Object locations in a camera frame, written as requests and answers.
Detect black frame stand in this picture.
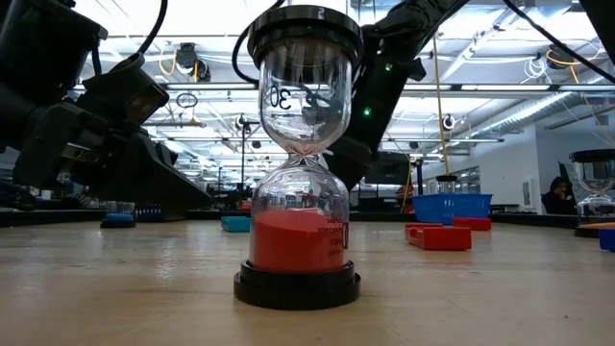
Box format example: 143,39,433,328
234,113,254,193

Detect black monitor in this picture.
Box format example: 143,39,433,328
372,152,411,186

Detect person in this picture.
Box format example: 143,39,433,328
541,175,578,216

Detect black ceiling camera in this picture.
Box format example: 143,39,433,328
545,43,580,71
173,42,212,84

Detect black table frame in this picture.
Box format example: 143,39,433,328
0,207,615,231

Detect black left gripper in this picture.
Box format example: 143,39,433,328
12,98,213,210

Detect teal plastic case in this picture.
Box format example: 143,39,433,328
220,215,252,234

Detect black puck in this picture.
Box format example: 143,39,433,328
233,5,364,311

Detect blue plastic basket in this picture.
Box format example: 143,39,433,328
411,193,494,226

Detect hourglass with orange sand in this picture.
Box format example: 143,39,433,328
569,149,615,239

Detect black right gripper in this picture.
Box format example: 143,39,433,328
323,55,428,190

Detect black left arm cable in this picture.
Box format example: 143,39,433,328
90,0,169,78

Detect black storage bin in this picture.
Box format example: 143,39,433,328
133,204,189,223

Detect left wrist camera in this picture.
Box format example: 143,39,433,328
76,51,170,127

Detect red plastic case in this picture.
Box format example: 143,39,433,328
451,216,493,232
405,223,473,252

